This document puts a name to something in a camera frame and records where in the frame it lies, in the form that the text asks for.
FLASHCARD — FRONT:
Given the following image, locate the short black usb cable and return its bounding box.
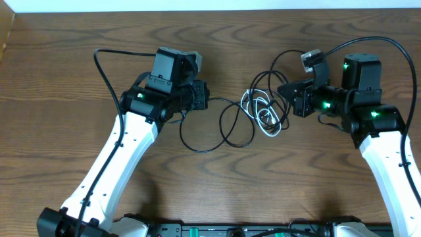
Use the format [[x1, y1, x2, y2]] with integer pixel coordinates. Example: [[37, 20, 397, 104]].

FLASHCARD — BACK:
[[247, 49, 309, 132]]

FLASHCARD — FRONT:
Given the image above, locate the white usb cable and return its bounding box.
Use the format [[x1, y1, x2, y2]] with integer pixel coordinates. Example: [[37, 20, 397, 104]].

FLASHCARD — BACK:
[[239, 88, 283, 138]]

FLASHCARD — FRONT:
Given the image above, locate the long black usb cable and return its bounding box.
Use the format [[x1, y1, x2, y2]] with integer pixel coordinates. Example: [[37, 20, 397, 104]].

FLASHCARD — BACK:
[[179, 97, 256, 154]]

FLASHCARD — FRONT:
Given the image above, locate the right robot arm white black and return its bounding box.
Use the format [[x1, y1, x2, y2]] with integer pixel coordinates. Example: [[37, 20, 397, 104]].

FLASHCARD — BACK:
[[278, 50, 420, 236]]

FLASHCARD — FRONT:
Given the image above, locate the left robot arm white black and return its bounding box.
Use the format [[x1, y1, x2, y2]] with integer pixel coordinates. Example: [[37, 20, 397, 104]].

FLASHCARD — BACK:
[[37, 47, 209, 236]]

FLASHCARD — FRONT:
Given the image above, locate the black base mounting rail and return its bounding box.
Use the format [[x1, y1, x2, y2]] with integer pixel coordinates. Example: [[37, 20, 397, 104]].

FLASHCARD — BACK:
[[146, 223, 394, 237]]

